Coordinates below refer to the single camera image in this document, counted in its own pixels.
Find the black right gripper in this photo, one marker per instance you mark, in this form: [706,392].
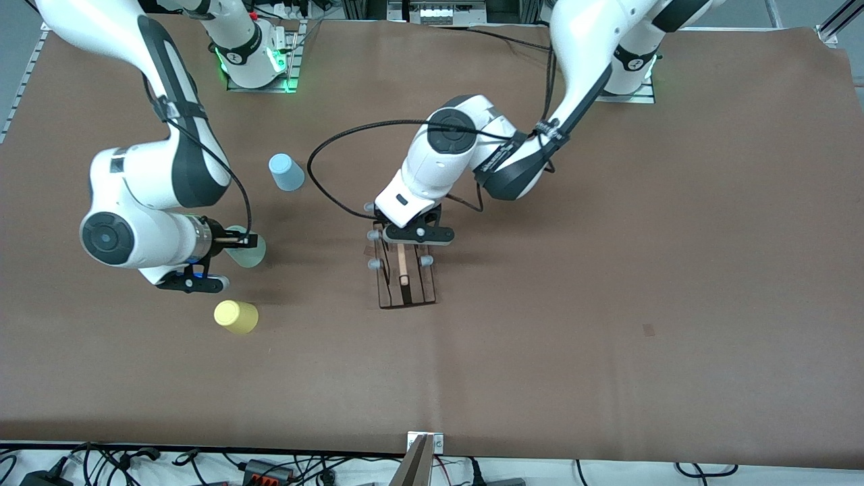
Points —
[217,237]

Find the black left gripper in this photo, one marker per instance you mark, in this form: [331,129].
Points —
[433,214]

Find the pale green plastic cup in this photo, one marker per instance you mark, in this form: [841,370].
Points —
[250,258]

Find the yellow plastic cup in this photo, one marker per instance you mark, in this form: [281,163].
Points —
[236,317]

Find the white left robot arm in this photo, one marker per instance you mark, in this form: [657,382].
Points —
[439,162]

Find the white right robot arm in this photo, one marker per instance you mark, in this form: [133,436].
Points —
[135,175]

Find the light blue plastic cup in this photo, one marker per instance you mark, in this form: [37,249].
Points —
[287,174]

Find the brown table cover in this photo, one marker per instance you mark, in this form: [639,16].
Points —
[607,270]

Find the grey electronics box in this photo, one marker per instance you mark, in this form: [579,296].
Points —
[439,13]

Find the grey orange connector block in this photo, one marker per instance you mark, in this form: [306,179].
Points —
[260,469]

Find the black power plug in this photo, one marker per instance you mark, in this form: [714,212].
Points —
[477,476]

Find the black power adapter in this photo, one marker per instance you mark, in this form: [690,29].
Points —
[44,480]

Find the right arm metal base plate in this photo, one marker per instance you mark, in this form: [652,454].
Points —
[293,61]

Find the silver mounting bracket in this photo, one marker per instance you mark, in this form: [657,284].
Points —
[439,443]

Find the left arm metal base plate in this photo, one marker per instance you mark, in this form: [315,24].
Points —
[634,98]

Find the grey camera support pole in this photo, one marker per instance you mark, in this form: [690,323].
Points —
[415,469]

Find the perforated aluminium frame rail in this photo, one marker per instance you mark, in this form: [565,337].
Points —
[23,84]

